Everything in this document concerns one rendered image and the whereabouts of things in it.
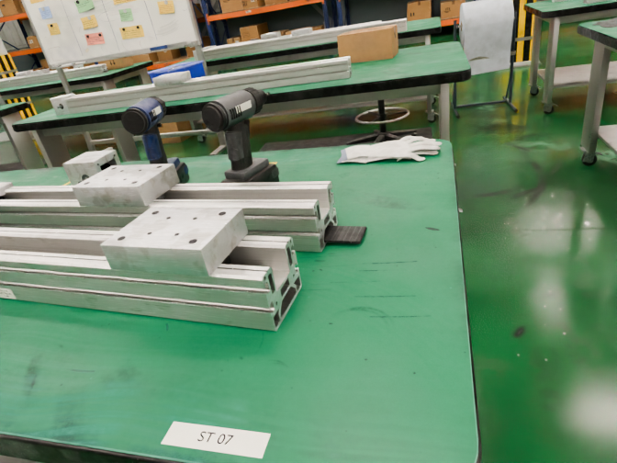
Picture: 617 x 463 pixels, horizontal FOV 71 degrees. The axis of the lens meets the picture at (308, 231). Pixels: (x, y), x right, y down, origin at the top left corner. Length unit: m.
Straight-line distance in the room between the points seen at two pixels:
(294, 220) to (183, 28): 3.23
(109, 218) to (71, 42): 3.60
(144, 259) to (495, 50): 3.81
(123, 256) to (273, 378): 0.26
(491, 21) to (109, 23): 3.05
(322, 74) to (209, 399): 1.84
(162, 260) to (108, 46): 3.71
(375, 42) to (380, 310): 2.12
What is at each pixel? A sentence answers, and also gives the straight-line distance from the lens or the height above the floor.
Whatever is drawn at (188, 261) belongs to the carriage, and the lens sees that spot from 0.56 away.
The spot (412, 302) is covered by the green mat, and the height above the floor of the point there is 0.78.
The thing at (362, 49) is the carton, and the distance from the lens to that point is 2.60.
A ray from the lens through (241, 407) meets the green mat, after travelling 0.50.
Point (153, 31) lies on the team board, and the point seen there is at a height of 1.10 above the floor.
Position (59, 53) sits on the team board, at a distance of 4.56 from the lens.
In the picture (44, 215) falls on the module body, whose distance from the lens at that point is 1.05.
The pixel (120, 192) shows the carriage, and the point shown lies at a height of 0.89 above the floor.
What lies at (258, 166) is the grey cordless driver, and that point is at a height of 0.84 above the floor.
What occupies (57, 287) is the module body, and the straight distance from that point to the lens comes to 0.80.
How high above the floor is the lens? 1.15
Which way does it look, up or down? 28 degrees down
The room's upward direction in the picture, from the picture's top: 10 degrees counter-clockwise
